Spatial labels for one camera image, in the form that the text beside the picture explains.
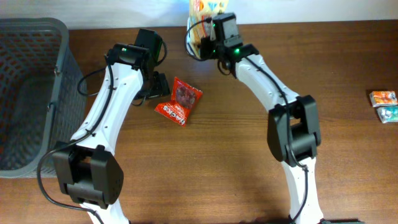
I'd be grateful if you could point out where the red snack packet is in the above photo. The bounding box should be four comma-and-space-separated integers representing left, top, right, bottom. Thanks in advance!
155, 77, 203, 127

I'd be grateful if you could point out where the yellow chip bag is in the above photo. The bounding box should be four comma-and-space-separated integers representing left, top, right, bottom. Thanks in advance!
187, 0, 229, 56

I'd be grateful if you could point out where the orange small box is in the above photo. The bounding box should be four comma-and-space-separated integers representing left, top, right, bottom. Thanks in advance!
369, 91, 397, 107

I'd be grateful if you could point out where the teal tissue pack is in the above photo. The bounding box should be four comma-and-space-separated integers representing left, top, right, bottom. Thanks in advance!
376, 106, 398, 123

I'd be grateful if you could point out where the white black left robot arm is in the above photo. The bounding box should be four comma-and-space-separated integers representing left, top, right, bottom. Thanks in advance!
50, 42, 167, 223

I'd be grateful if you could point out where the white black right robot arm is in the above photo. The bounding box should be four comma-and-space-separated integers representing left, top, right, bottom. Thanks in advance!
200, 13, 324, 223

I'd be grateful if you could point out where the white barcode scanner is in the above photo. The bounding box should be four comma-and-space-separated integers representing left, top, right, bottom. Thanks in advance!
185, 32, 200, 58

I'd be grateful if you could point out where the grey plastic mesh basket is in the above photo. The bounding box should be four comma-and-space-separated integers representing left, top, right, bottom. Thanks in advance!
1, 18, 86, 179

